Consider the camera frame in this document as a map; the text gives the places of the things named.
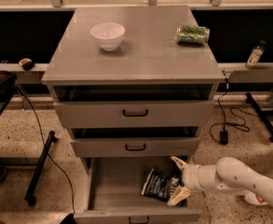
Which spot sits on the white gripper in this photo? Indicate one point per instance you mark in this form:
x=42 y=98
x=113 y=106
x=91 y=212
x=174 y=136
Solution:
x=190 y=175

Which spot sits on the blue chip bag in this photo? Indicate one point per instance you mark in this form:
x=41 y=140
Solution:
x=160 y=186

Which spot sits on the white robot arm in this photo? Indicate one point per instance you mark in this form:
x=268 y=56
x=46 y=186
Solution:
x=228 y=175

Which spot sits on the bottom grey drawer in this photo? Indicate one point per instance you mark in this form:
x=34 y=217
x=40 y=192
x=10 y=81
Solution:
x=114 y=193

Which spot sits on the grey drawer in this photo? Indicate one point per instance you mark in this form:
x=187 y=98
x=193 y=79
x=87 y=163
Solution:
x=134 y=142
x=76 y=110
x=114 y=193

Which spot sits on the middle grey drawer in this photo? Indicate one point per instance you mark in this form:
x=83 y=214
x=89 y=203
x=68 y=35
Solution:
x=134 y=142

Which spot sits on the grey drawer cabinet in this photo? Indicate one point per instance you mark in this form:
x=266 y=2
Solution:
x=148 y=60

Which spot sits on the top grey drawer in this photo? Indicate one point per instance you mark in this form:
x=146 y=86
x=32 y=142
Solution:
x=76 y=110

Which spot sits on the white red sneaker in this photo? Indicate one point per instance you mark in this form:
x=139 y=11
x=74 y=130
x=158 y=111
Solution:
x=254 y=199

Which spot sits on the black stand leg right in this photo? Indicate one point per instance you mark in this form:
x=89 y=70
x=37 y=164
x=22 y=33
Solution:
x=261 y=114

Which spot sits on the black stand leg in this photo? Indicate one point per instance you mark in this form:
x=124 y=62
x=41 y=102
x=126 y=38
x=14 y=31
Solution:
x=29 y=196
x=261 y=114

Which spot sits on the small glass bottle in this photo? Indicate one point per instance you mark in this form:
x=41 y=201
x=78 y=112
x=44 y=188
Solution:
x=255 y=55

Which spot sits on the green soda can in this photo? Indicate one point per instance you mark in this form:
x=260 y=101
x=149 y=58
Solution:
x=189 y=34

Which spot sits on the black stand leg left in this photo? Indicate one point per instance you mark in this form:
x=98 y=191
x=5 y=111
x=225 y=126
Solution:
x=29 y=196

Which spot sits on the white bowl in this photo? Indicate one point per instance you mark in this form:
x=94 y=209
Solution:
x=108 y=36

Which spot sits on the small yellow black device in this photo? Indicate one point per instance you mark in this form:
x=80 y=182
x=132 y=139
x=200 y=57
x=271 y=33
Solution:
x=26 y=64

